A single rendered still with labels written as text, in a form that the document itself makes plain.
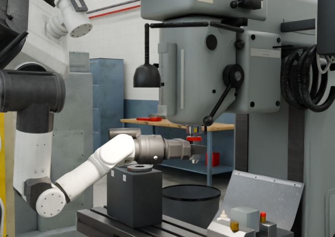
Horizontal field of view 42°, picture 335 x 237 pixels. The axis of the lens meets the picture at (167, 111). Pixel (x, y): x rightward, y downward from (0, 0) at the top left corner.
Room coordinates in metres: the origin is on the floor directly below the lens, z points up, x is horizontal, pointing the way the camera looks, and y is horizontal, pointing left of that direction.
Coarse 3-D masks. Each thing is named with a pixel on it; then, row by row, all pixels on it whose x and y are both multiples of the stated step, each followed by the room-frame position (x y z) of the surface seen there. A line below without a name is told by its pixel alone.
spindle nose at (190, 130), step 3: (186, 126) 1.34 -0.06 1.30; (189, 126) 1.33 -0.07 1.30; (192, 126) 1.33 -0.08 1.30; (195, 126) 1.33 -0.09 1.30; (198, 126) 1.33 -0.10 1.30; (201, 126) 1.34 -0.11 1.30; (186, 129) 1.34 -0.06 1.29; (189, 129) 1.33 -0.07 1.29; (192, 129) 1.33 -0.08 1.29; (198, 129) 1.33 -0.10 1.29; (201, 129) 1.34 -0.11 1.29; (186, 132) 1.34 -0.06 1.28; (189, 132) 1.33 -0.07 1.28; (192, 132) 1.33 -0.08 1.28; (195, 132) 1.33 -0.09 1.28; (198, 132) 1.33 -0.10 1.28; (201, 132) 1.34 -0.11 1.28
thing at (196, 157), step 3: (189, 141) 1.33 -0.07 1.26; (192, 141) 1.33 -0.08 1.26; (195, 141) 1.33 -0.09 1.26; (198, 141) 1.33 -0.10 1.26; (195, 144) 1.33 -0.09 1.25; (198, 144) 1.33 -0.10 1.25; (192, 156) 1.33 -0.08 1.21; (195, 156) 1.33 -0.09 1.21; (198, 156) 1.33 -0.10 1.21; (189, 159) 1.33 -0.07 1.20; (192, 159) 1.33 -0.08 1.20; (195, 159) 1.33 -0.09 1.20; (198, 159) 1.33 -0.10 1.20
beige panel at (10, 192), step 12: (0, 120) 2.66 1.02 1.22; (12, 120) 2.72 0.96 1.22; (0, 132) 2.66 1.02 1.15; (12, 132) 2.72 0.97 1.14; (12, 144) 2.71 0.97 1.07; (0, 156) 2.66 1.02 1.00; (12, 156) 2.71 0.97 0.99; (0, 168) 2.66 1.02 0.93; (12, 168) 2.71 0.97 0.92; (0, 180) 2.66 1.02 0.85; (12, 180) 2.71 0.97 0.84; (0, 192) 2.66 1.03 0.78; (12, 192) 2.71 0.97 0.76; (12, 204) 2.71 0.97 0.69; (12, 216) 2.71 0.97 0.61; (12, 228) 2.71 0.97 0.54
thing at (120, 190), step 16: (112, 176) 1.61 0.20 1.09; (128, 176) 1.50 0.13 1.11; (144, 176) 1.49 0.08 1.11; (160, 176) 1.53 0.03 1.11; (112, 192) 1.61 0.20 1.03; (128, 192) 1.50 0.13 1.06; (144, 192) 1.49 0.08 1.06; (160, 192) 1.53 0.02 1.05; (112, 208) 1.61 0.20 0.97; (128, 208) 1.50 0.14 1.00; (144, 208) 1.49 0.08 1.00; (160, 208) 1.53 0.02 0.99; (128, 224) 1.50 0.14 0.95; (144, 224) 1.49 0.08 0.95
